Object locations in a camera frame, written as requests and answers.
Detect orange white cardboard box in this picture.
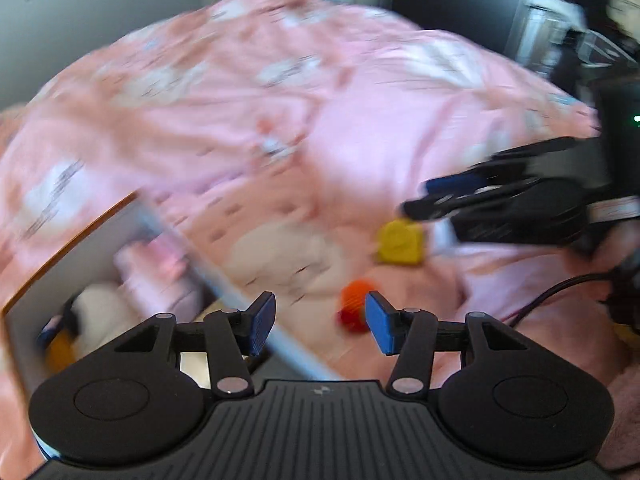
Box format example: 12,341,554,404
0,192,342,401

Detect yellow plastic toy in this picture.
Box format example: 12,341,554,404
376,219,425,266

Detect duck plush blue cap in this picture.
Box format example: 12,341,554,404
37,314,78,374

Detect black cable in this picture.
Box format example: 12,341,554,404
506,271,622,328

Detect pink fabric pouch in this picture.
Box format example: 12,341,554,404
114,234,203,323

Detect pink cloud pattern duvet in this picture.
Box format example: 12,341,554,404
0,0,640,476

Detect person right hand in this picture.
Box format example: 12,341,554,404
561,219,639,306

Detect orange red knitted fruit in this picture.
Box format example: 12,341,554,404
336,280,378,334

